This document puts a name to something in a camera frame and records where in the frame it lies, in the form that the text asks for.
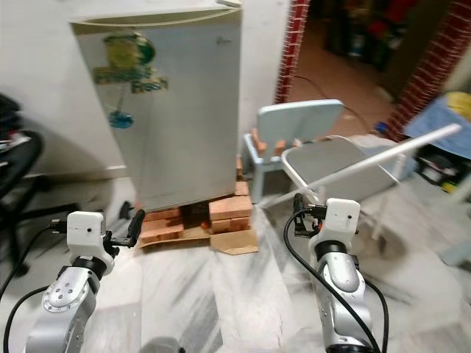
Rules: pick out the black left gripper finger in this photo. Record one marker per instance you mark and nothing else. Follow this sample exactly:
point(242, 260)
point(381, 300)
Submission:
point(137, 224)

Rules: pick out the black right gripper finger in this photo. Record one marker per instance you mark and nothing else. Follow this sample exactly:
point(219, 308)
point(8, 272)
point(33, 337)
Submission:
point(298, 206)

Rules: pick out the silver fridge door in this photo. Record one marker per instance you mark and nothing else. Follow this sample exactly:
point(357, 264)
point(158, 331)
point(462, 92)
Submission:
point(191, 132)

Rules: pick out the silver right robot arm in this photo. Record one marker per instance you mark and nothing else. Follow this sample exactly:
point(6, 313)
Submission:
point(338, 294)

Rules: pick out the small silver fridge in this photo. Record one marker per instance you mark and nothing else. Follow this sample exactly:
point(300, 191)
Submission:
point(176, 147)

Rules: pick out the red brick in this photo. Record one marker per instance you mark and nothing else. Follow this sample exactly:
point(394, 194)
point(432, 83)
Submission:
point(281, 147)
point(230, 226)
point(162, 224)
point(258, 143)
point(232, 207)

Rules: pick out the brown cardboard piece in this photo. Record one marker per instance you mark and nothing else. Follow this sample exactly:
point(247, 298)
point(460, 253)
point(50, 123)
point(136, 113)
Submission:
point(234, 243)

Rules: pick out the light blue child chair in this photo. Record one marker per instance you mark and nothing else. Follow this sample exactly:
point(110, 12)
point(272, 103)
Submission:
point(298, 118)

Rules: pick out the round blue sticker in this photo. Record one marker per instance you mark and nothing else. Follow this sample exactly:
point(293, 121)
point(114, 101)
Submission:
point(120, 120)

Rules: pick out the long white pole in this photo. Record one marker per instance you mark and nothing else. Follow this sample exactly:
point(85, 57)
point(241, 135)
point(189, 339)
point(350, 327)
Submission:
point(397, 151)

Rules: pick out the black office chair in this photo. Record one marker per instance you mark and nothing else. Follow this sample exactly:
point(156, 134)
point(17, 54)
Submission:
point(18, 184)

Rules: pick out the silver left robot leg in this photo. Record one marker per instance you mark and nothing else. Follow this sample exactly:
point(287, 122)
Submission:
point(160, 346)

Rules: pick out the red brick pillar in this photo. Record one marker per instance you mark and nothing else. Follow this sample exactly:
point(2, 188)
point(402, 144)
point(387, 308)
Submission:
point(291, 51)
point(430, 73)

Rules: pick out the blue cloth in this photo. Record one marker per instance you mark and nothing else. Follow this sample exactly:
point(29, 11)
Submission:
point(438, 121)

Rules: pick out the green fresh sticker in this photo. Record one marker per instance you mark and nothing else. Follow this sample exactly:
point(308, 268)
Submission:
point(129, 62)

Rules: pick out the yellow cloth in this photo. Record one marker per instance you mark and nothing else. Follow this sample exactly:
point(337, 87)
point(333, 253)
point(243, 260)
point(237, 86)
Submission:
point(458, 107)

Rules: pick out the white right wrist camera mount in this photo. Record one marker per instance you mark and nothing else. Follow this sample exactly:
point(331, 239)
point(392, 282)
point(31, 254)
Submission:
point(342, 217)

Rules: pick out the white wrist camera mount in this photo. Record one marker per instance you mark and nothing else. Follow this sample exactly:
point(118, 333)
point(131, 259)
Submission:
point(86, 232)
point(342, 217)

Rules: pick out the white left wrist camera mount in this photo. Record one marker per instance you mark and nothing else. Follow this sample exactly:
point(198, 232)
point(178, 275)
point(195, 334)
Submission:
point(86, 232)

